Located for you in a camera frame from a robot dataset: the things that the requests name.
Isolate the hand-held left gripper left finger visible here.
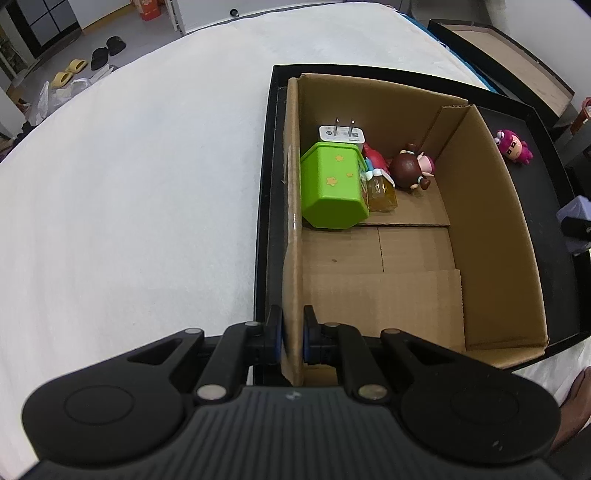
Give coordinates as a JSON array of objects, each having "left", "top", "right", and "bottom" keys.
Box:
[{"left": 127, "top": 305, "right": 283, "bottom": 402}]

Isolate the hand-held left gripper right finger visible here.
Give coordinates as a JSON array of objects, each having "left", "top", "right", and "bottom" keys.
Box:
[{"left": 302, "top": 305, "right": 459, "bottom": 403}]

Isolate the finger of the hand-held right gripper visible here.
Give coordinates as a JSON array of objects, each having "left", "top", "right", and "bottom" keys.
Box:
[{"left": 556, "top": 196, "right": 591, "bottom": 257}]

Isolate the black tray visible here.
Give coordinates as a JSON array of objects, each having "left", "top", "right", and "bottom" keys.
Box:
[{"left": 254, "top": 64, "right": 591, "bottom": 372}]

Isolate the pink bear figurine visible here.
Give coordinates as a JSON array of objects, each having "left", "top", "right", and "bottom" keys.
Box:
[{"left": 495, "top": 129, "right": 534, "bottom": 165}]

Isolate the brown cardboard box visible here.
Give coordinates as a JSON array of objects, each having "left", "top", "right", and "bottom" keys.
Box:
[{"left": 279, "top": 73, "right": 550, "bottom": 386}]

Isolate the green hexagonal box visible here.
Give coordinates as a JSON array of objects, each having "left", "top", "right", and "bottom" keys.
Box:
[{"left": 300, "top": 141, "right": 371, "bottom": 230}]

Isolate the small yellow liquid bottle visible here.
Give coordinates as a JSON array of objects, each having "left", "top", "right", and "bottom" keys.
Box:
[{"left": 361, "top": 168, "right": 398, "bottom": 213}]

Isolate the brown haired doll figure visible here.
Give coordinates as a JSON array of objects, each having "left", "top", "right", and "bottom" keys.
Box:
[{"left": 388, "top": 143, "right": 437, "bottom": 192}]

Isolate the red toy figure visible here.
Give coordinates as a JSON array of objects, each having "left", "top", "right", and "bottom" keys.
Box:
[{"left": 361, "top": 143, "right": 393, "bottom": 172}]

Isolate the white power adapter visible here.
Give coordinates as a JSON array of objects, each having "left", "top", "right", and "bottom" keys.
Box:
[{"left": 318, "top": 117, "right": 366, "bottom": 151}]

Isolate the person's bare leg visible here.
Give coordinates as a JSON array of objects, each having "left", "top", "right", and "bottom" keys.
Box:
[{"left": 551, "top": 367, "right": 591, "bottom": 455}]

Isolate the black framed brown board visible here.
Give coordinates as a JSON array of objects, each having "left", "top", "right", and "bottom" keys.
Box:
[{"left": 427, "top": 18, "right": 575, "bottom": 125}]

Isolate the white plastic bag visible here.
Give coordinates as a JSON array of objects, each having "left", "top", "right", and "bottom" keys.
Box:
[{"left": 21, "top": 65, "right": 116, "bottom": 128}]

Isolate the white cabinet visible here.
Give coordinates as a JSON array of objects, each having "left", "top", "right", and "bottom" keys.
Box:
[{"left": 161, "top": 0, "right": 243, "bottom": 36}]

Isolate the small orange box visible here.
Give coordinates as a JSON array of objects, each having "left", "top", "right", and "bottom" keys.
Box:
[{"left": 134, "top": 0, "right": 165, "bottom": 22}]

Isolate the black grid cabinet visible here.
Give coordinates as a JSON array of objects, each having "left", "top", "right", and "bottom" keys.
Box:
[{"left": 0, "top": 0, "right": 80, "bottom": 62}]

